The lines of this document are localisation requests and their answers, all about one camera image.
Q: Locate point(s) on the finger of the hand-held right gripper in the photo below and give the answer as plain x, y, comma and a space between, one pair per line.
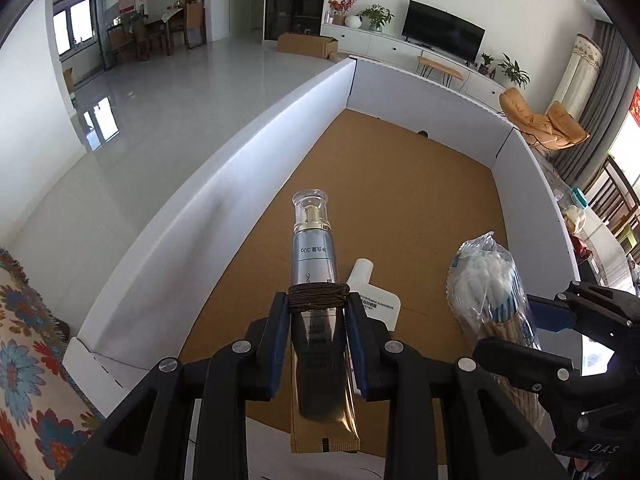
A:
545, 312
520, 365

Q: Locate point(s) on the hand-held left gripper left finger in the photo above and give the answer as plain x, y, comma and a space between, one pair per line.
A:
277, 340

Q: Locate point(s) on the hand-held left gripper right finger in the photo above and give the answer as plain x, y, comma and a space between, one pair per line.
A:
357, 345

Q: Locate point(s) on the white sunscreen tube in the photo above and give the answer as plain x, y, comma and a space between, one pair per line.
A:
375, 305

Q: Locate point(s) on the bag of cotton swabs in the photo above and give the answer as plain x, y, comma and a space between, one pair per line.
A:
480, 280

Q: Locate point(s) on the gold cosmetic tube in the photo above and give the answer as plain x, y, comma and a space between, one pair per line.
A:
312, 260

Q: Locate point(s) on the large white cardboard container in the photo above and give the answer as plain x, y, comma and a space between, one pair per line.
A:
400, 185

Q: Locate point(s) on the teal and white round container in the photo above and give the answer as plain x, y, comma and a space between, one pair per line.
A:
578, 197

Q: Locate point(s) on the cream knitted cloth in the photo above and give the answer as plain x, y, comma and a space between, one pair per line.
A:
574, 217

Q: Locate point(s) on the wooden slatted chair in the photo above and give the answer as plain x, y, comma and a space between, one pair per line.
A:
615, 195

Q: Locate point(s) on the orange lounge chair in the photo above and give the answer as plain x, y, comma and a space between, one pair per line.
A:
540, 120

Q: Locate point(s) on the grey curtain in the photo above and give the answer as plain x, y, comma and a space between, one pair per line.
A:
600, 110

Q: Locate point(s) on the covered standing air conditioner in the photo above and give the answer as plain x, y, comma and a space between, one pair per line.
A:
577, 75

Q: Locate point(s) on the large leafy potted plant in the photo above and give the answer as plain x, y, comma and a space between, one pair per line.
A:
512, 71

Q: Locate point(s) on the floral printed blanket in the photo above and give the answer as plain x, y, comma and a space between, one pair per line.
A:
30, 370

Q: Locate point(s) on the small potted plant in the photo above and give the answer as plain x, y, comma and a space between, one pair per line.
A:
485, 64

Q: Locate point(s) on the wooden bench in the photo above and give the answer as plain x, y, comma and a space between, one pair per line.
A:
440, 66

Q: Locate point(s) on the brown cardboard box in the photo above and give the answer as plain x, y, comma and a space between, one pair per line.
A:
305, 46

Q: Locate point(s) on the flat screen television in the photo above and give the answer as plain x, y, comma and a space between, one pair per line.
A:
442, 30

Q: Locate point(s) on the white television cabinet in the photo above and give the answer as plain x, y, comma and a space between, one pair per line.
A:
370, 42

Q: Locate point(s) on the round white vase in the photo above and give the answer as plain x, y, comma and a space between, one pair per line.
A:
352, 22

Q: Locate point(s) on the green potted plant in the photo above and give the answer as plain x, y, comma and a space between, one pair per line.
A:
375, 16

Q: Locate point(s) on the red flowers in vase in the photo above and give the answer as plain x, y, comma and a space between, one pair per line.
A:
341, 7

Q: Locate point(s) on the dark glass display cabinet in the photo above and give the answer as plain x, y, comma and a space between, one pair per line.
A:
295, 0

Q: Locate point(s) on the red wall decoration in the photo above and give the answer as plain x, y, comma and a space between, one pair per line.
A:
636, 105

